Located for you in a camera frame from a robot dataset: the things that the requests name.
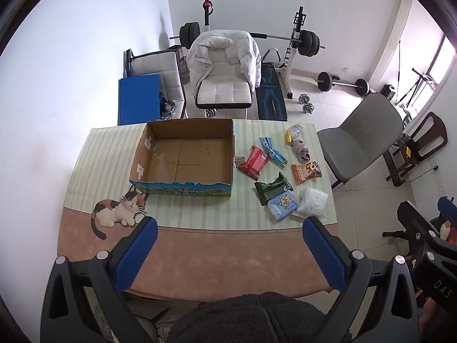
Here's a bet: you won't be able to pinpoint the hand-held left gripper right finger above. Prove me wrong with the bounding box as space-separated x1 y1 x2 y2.
302 216 418 343

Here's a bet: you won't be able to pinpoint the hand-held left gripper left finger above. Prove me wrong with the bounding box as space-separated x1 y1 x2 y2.
41 216 159 343

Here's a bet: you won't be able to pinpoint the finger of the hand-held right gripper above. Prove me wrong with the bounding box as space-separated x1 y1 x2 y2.
437 196 457 222
397 201 441 247

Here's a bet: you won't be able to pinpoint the white soft bag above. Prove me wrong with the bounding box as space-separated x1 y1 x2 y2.
293 187 329 221

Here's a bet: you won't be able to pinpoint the blue tissue pack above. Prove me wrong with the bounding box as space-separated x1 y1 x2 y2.
268 190 300 222

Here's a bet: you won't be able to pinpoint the green snack packet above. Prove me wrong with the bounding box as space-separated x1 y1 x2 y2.
254 171 294 207

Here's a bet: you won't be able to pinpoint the orange panda print packet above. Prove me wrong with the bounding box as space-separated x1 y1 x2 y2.
291 161 322 185

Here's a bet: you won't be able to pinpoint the purple cloth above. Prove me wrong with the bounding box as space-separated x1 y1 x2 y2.
292 139 312 163

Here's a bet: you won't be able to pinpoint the cardboard box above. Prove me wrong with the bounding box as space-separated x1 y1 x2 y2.
129 118 236 198

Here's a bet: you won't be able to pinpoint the long blue snack packet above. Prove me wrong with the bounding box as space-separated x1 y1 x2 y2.
259 136 288 167

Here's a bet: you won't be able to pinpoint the red snack packet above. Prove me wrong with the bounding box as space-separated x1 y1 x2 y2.
237 145 271 180

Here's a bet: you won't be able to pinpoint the silver yellow scrub sponge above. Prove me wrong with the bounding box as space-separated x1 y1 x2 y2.
284 123 304 145

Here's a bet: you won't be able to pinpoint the striped cat print table mat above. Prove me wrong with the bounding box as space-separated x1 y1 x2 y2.
57 119 338 299

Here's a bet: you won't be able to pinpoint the brown wooden chair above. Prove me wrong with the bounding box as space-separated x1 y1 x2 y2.
384 111 448 187

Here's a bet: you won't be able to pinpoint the dark fleece garment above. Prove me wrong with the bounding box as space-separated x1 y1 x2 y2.
166 293 332 343

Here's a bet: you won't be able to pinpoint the grey chair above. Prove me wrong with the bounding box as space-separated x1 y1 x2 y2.
317 93 404 190

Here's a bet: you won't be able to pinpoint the black tripod stand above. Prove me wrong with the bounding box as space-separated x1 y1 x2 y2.
396 68 438 108

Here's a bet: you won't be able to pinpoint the metal weight plates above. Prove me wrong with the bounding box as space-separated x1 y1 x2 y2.
161 96 176 118

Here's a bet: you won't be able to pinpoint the black blue weight bench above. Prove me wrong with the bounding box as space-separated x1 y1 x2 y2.
254 48 288 121

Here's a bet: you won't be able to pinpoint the short barbell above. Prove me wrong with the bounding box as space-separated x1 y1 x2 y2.
315 71 370 97

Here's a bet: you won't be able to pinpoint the white padded chair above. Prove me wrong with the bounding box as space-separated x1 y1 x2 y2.
195 32 255 111
124 48 188 119

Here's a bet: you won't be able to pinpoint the white barbell rack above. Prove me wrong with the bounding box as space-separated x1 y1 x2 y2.
202 0 308 99

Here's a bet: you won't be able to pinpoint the white puffer jacket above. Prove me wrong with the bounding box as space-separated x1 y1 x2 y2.
187 29 264 93

